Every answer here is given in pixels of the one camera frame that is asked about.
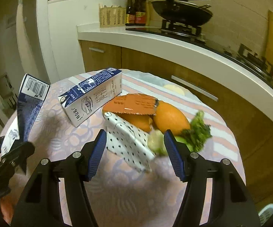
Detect white dark small carton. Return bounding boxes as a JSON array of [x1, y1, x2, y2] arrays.
[[1, 74, 50, 156]]

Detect blue white milk carton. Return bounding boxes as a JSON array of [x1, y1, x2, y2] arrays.
[[58, 68, 122, 128]]

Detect green bok choy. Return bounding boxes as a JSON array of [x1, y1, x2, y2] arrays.
[[147, 110, 212, 156]]

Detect orange peel large piece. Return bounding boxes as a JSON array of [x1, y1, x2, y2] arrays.
[[153, 100, 190, 136]]

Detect white dotted paper bag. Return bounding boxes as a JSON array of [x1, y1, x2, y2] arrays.
[[103, 112, 155, 173]]

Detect orange snack packet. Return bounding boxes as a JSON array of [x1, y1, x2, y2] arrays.
[[102, 93, 158, 115]]

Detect light blue perforated basket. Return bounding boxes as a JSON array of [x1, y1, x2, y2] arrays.
[[258, 203, 273, 226]]

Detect wooden lower cabinets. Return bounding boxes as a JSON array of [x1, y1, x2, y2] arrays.
[[79, 40, 273, 207]]

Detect woven utensil basket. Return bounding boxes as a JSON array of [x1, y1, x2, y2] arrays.
[[99, 5, 126, 28]]

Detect black gas stove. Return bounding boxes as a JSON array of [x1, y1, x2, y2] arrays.
[[126, 19, 273, 88]]

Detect dark sauce bottle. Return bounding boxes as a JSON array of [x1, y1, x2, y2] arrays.
[[125, 0, 135, 26]]

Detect red label sauce bottle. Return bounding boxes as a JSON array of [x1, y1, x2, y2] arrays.
[[135, 0, 147, 26]]

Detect black wok on stove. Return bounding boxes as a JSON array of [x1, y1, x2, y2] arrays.
[[152, 0, 213, 27]]

